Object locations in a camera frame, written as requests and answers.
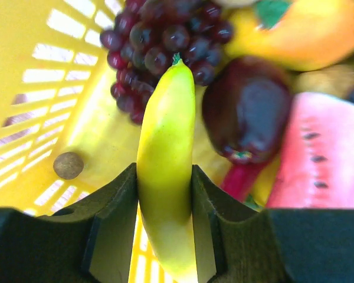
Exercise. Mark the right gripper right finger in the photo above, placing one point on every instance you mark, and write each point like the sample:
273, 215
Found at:
234, 243

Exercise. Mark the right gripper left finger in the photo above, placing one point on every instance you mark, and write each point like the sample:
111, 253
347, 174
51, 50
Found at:
88, 241

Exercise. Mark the yellow banana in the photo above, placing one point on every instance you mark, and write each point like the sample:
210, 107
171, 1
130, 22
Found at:
164, 170

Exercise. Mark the red chili pepper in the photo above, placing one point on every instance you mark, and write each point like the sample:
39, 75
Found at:
240, 179

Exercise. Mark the watermelon slice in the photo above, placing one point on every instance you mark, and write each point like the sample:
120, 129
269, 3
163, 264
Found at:
317, 155

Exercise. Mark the dark red apple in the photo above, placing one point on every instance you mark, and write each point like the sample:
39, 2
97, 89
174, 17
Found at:
246, 108

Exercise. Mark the yellow plastic basket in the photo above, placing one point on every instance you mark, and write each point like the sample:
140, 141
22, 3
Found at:
55, 98

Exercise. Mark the yellow mango fruit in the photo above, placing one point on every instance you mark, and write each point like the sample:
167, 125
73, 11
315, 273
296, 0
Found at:
299, 35

